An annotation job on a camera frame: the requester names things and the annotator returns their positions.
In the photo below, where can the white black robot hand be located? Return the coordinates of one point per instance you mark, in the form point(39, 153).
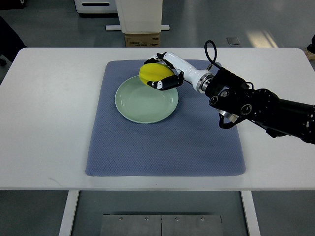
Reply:
point(183, 70)

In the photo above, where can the yellow starfruit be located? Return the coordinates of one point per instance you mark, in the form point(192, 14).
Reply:
point(154, 72)

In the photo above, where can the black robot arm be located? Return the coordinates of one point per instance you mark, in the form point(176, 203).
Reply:
point(236, 100)

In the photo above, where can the light green plate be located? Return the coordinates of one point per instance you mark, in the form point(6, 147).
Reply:
point(142, 104)

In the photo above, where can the metal floor plate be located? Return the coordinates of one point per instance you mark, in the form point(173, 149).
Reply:
point(161, 225)

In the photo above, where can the grey floor outlet cover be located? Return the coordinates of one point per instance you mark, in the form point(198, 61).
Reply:
point(233, 41)

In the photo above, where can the blue textured mat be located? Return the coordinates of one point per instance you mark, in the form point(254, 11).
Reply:
point(188, 143)

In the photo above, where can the cardboard box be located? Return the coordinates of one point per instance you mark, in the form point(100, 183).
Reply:
point(151, 40)

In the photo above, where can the person foot at right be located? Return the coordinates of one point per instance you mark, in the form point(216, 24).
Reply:
point(310, 50)

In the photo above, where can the white appliance with slot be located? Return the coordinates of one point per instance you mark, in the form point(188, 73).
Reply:
point(95, 6)

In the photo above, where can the right white table leg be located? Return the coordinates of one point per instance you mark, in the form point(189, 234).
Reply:
point(250, 213)

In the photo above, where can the white table leg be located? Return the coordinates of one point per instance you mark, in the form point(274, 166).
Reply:
point(250, 213)
point(69, 213)

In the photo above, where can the left white table leg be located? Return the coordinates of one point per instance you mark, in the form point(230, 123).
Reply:
point(69, 213)

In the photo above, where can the white pedestal column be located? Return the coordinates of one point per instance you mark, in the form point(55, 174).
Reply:
point(139, 17)

